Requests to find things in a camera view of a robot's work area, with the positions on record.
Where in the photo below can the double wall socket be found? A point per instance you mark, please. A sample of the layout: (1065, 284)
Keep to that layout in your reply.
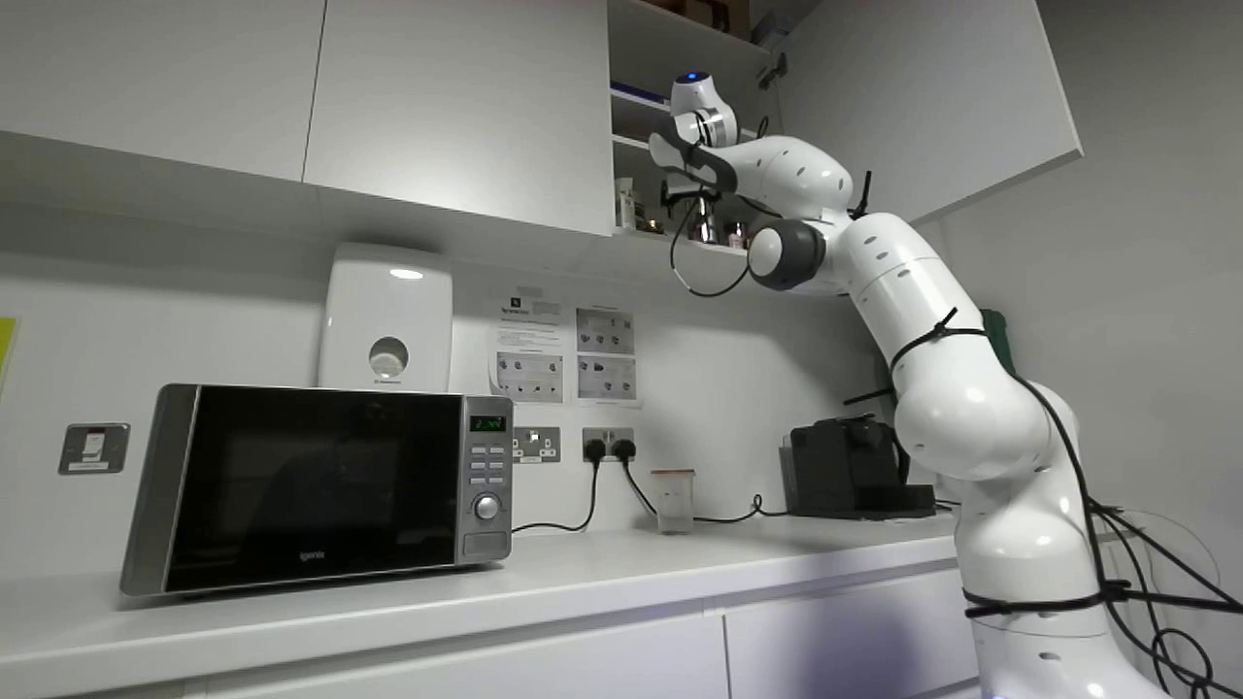
(608, 441)

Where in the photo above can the white cabinet door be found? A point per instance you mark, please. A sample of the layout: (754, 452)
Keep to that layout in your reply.
(934, 98)

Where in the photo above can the white open wall cabinet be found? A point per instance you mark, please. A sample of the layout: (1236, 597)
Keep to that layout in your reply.
(650, 52)

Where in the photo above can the single steel wall switch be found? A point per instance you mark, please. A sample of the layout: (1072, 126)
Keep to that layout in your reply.
(94, 449)

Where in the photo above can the black coffee machine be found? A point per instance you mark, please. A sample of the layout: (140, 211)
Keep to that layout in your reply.
(851, 473)

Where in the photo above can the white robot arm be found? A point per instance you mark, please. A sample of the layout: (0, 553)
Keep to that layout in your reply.
(1025, 541)

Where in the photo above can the clear plastic cup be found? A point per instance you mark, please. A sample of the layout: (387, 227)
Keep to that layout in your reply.
(672, 493)

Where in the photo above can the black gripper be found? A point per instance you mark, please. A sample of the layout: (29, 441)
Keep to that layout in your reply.
(680, 189)

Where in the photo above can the white paper towel dispenser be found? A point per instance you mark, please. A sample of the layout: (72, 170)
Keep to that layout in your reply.
(387, 320)

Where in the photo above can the silver microwave oven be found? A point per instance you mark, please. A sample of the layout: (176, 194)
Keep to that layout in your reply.
(284, 485)

